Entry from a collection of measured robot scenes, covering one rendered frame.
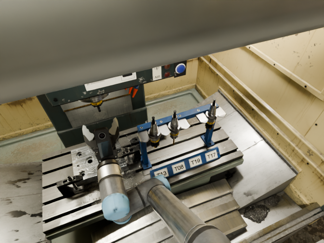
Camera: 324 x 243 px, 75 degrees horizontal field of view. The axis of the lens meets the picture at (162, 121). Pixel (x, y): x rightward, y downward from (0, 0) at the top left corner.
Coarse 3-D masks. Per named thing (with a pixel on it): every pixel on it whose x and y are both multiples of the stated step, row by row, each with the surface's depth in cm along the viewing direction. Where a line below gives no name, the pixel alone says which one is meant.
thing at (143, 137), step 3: (138, 132) 107; (141, 132) 107; (144, 132) 107; (147, 132) 107; (138, 135) 106; (141, 135) 106; (144, 135) 106; (147, 135) 106; (141, 138) 104; (144, 138) 104; (147, 138) 104; (150, 138) 105; (141, 141) 103; (144, 141) 103; (147, 141) 103
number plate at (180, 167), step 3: (180, 162) 124; (183, 162) 125; (174, 165) 123; (177, 165) 124; (180, 165) 125; (183, 165) 125; (174, 168) 124; (177, 168) 124; (180, 168) 125; (183, 168) 125; (174, 171) 124; (177, 171) 124; (180, 171) 125
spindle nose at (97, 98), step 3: (108, 93) 85; (96, 96) 81; (99, 96) 82; (102, 96) 83; (105, 96) 84; (84, 99) 81; (87, 99) 81; (90, 99) 81; (93, 99) 81; (96, 99) 82; (99, 99) 83; (84, 102) 82; (87, 102) 82; (90, 102) 82
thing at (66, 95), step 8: (136, 72) 65; (144, 72) 66; (136, 80) 67; (144, 80) 68; (152, 80) 70; (72, 88) 61; (80, 88) 62; (104, 88) 65; (112, 88) 66; (120, 88) 67; (48, 96) 60; (56, 96) 61; (64, 96) 62; (72, 96) 63; (80, 96) 64; (88, 96) 65; (56, 104) 62
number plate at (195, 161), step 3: (198, 156) 127; (189, 159) 126; (192, 159) 126; (195, 159) 127; (198, 159) 127; (189, 162) 126; (192, 162) 127; (195, 162) 127; (198, 162) 128; (201, 162) 128; (192, 165) 127; (195, 165) 127
